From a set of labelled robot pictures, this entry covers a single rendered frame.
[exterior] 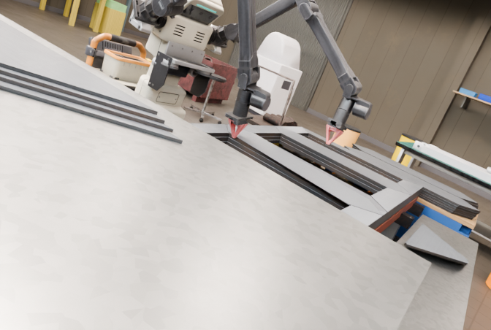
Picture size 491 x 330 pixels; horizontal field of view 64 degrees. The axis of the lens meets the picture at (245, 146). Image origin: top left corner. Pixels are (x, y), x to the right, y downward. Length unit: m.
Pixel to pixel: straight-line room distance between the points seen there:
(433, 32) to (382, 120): 2.13
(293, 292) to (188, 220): 0.12
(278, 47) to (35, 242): 6.81
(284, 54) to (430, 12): 3.88
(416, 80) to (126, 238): 9.22
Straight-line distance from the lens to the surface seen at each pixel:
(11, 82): 0.66
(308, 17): 1.71
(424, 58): 9.51
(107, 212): 0.38
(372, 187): 1.80
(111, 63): 2.11
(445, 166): 4.79
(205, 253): 0.36
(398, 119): 9.46
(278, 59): 6.99
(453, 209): 2.24
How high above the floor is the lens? 1.24
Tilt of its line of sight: 15 degrees down
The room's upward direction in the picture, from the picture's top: 21 degrees clockwise
